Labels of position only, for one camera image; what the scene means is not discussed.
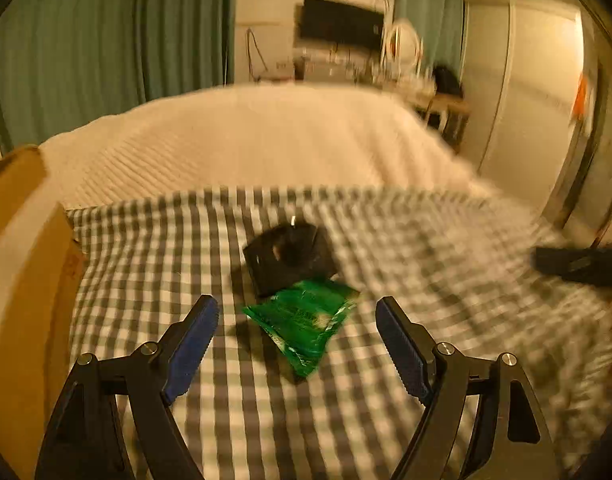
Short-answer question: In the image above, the orange item on wardrobe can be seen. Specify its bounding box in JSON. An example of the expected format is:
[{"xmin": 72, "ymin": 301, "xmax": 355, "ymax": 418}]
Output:
[{"xmin": 571, "ymin": 73, "xmax": 588, "ymax": 120}]

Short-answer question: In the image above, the brown cardboard box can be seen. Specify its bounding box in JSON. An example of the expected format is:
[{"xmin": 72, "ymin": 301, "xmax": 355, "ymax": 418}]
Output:
[{"xmin": 0, "ymin": 146, "xmax": 86, "ymax": 479}]

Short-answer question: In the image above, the wooden chair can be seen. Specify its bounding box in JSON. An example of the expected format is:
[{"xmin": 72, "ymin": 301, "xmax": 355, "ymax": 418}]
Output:
[{"xmin": 422, "ymin": 93, "xmax": 470, "ymax": 154}]

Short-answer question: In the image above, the white wardrobe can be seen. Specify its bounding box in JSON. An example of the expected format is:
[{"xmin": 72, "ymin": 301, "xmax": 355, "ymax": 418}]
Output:
[{"xmin": 460, "ymin": 0, "xmax": 584, "ymax": 209}]

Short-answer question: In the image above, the black bag on chair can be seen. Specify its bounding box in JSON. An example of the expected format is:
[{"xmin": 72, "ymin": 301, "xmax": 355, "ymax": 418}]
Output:
[{"xmin": 433, "ymin": 64, "xmax": 463, "ymax": 99}]

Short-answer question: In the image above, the green foil packet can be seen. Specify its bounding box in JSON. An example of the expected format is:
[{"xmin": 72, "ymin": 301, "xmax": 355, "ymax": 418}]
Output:
[{"xmin": 243, "ymin": 280, "xmax": 360, "ymax": 378}]

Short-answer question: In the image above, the white oval vanity mirror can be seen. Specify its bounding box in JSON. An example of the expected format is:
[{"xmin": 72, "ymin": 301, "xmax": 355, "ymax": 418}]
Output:
[{"xmin": 381, "ymin": 18, "xmax": 424, "ymax": 77}]

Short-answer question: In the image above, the green curtain right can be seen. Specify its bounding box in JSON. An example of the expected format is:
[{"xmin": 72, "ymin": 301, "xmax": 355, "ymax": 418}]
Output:
[{"xmin": 394, "ymin": 0, "xmax": 464, "ymax": 73}]

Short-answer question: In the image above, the green curtain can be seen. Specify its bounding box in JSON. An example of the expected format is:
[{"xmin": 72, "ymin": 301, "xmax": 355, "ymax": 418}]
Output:
[
  {"xmin": 0, "ymin": 0, "xmax": 235, "ymax": 154},
  {"xmin": 394, "ymin": 0, "xmax": 464, "ymax": 73}
]

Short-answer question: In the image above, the cream quilted bedspread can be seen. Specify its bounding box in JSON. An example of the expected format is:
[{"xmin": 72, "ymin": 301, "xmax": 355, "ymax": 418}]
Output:
[{"xmin": 0, "ymin": 83, "xmax": 492, "ymax": 411}]

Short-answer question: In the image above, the grey cabinet under television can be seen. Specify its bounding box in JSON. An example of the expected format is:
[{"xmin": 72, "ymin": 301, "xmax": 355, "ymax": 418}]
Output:
[{"xmin": 293, "ymin": 50, "xmax": 381, "ymax": 86}]

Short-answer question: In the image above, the green curtain left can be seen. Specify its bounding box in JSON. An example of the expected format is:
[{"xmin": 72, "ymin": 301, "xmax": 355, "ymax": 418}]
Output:
[{"xmin": 0, "ymin": 0, "xmax": 235, "ymax": 154}]

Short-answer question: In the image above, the black wall television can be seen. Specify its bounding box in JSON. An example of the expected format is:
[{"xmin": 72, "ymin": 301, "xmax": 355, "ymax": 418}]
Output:
[{"xmin": 299, "ymin": 0, "xmax": 384, "ymax": 52}]

